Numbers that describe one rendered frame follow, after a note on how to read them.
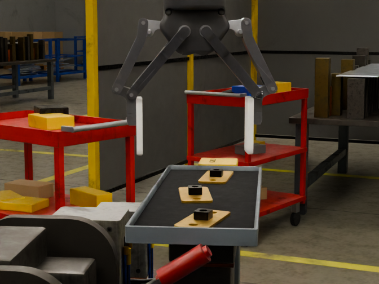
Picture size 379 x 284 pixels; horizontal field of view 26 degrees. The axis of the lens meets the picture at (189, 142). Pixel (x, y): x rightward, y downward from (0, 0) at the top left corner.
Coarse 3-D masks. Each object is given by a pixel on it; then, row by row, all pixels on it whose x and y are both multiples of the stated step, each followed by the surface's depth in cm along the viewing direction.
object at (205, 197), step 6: (192, 186) 103; (198, 186) 103; (180, 192) 104; (186, 192) 104; (192, 192) 102; (198, 192) 102; (204, 192) 104; (180, 198) 101; (186, 198) 100; (192, 198) 100; (198, 198) 100; (204, 198) 100; (210, 198) 100
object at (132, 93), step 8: (184, 32) 98; (176, 40) 98; (168, 48) 98; (176, 48) 98; (160, 56) 99; (168, 56) 99; (152, 64) 99; (160, 64) 99; (144, 72) 99; (152, 72) 99; (136, 80) 100; (144, 80) 99; (136, 88) 99; (128, 96) 99
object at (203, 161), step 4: (200, 160) 129; (204, 160) 129; (208, 160) 129; (212, 160) 129; (216, 160) 129; (220, 160) 129; (224, 160) 129; (228, 160) 129; (232, 160) 129; (236, 160) 129; (200, 164) 126; (204, 164) 126; (208, 164) 126; (212, 164) 126; (216, 164) 126; (220, 164) 126; (224, 164) 126; (228, 164) 126; (232, 164) 126; (236, 164) 126
